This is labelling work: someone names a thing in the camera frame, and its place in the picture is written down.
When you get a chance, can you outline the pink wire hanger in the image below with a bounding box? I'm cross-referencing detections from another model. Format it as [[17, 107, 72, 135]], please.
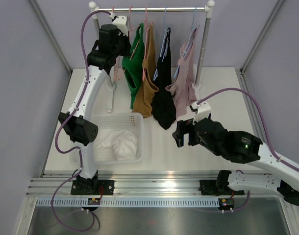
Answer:
[[112, 6, 121, 83]]

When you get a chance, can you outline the white tank top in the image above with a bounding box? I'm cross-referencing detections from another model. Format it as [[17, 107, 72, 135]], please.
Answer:
[[94, 130, 138, 161]]

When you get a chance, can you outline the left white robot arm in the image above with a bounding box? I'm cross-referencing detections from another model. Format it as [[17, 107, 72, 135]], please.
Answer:
[[58, 22, 131, 195]]

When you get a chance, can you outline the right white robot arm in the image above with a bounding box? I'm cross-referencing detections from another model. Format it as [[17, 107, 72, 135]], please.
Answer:
[[172, 118, 299, 206]]

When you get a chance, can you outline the green tank top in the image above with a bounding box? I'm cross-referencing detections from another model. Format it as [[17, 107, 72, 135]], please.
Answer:
[[122, 23, 145, 109]]

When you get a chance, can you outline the black tank top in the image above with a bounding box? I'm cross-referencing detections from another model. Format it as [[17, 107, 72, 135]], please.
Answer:
[[151, 27, 176, 130]]

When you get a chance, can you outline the pink hanger under brown top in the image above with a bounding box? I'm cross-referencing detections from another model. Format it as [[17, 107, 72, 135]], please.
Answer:
[[142, 6, 153, 82]]

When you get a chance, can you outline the pink tank top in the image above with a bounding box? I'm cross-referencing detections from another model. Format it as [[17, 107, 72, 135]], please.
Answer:
[[166, 27, 199, 118]]

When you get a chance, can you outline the brown tank top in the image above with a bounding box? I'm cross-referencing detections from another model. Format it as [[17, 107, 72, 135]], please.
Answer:
[[133, 26, 159, 118]]

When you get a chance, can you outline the blue hanger under black top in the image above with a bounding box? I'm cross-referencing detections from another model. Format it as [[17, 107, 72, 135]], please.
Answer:
[[153, 5, 169, 81]]

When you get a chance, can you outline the blue hanger under pink top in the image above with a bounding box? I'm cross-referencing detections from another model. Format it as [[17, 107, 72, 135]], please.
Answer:
[[174, 8, 197, 80]]

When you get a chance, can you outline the white metal clothes rack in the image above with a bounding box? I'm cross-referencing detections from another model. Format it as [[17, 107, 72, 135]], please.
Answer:
[[88, 0, 215, 99]]

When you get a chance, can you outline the white plastic basket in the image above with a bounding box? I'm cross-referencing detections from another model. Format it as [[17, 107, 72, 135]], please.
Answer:
[[70, 112, 145, 165]]

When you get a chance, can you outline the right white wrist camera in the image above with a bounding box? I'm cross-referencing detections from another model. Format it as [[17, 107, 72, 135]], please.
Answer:
[[190, 101, 211, 125]]

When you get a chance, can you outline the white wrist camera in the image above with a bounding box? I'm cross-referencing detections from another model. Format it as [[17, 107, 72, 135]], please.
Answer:
[[190, 101, 211, 125], [109, 12, 128, 36]]

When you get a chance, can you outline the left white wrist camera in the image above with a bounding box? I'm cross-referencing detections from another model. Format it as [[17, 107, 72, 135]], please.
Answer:
[[109, 12, 128, 36]]

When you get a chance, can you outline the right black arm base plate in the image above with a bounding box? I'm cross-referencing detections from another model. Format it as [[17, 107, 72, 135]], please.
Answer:
[[199, 180, 245, 196]]

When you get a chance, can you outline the aluminium mounting rail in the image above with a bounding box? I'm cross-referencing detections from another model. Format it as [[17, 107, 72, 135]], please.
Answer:
[[25, 170, 282, 198]]

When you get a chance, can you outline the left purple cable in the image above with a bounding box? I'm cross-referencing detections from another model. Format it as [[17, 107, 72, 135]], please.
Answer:
[[50, 9, 113, 233]]

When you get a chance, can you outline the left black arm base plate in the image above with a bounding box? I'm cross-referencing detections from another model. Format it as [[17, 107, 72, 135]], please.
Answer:
[[71, 180, 115, 196]]

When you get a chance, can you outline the white slotted cable duct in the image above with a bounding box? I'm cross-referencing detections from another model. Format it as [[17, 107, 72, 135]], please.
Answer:
[[36, 197, 219, 208]]

